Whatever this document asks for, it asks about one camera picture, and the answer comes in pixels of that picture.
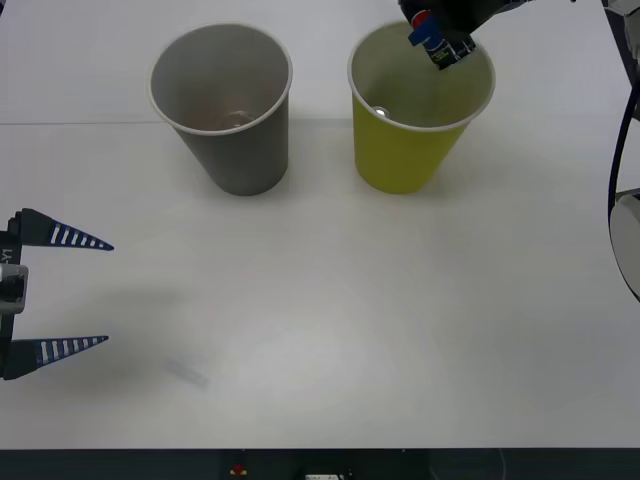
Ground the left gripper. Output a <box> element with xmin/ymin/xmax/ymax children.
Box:
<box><xmin>0</xmin><ymin>207</ymin><xmax>115</xmax><ymax>382</ymax></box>

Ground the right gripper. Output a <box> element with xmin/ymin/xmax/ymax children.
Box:
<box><xmin>407</xmin><ymin>0</ymin><xmax>521</xmax><ymax>48</ymax></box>

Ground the yellow-green plastic waste bin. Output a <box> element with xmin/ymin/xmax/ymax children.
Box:
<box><xmin>346</xmin><ymin>20</ymin><xmax>496</xmax><ymax>195</ymax></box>

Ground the grey plastic waste bin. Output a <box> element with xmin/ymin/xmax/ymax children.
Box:
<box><xmin>148</xmin><ymin>23</ymin><xmax>293</xmax><ymax>197</ymax></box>

